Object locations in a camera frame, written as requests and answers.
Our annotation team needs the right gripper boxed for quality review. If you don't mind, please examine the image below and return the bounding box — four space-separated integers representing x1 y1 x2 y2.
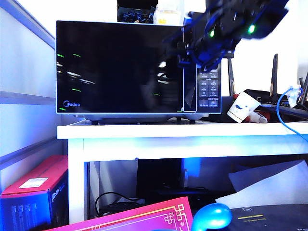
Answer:
177 38 235 70

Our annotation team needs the white snack box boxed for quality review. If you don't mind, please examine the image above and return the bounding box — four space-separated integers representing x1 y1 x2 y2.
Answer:
154 3 186 25

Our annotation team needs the black glass microwave door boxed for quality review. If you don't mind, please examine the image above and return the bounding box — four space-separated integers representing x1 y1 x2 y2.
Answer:
55 20 198 114

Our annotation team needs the black Midea microwave oven body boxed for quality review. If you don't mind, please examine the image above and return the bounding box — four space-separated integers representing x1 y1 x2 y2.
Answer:
72 28 222 125

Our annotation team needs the black box under table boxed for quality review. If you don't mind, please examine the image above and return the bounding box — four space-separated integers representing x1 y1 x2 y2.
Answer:
136 158 217 210

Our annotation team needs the pink gift box gold pattern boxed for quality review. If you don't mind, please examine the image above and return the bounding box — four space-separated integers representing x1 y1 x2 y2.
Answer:
45 196 194 231

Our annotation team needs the red and blue cardboard box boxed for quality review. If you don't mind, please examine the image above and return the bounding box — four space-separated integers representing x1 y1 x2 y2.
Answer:
0 155 70 231

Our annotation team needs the clear bag of blue candies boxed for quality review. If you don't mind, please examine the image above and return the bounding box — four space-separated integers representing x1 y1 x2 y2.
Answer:
117 6 156 24

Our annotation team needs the white table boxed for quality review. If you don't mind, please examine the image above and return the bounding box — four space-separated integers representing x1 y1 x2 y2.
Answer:
56 122 308 224

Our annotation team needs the white paper cup blue print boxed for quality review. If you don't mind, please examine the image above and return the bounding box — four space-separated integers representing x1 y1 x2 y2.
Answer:
226 91 262 124

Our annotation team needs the black router with antennas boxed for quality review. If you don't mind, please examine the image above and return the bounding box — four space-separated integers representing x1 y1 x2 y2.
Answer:
227 53 308 122

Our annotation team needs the red and white small packet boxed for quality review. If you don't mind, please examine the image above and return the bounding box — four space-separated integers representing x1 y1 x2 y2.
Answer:
247 111 269 123

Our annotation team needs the white paper sheet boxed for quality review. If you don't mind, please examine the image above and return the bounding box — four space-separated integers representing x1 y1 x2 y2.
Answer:
215 159 308 210

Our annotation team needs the glossy blue rounded object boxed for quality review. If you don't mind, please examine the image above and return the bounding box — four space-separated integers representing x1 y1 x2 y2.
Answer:
191 203 233 231

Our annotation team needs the black shredder with yellow label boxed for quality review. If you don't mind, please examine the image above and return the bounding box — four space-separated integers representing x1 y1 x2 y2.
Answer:
226 204 308 231

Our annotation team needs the blue network cable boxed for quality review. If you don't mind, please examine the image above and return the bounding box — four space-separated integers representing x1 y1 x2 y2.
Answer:
276 86 308 145

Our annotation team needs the white cable tag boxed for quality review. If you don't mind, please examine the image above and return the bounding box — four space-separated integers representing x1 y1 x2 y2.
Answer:
287 86 304 109

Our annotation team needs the grey partition frame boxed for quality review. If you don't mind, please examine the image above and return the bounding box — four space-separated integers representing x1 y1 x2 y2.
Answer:
0 0 67 169

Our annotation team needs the black power cable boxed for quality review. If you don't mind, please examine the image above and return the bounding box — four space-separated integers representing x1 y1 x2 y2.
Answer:
94 192 146 217

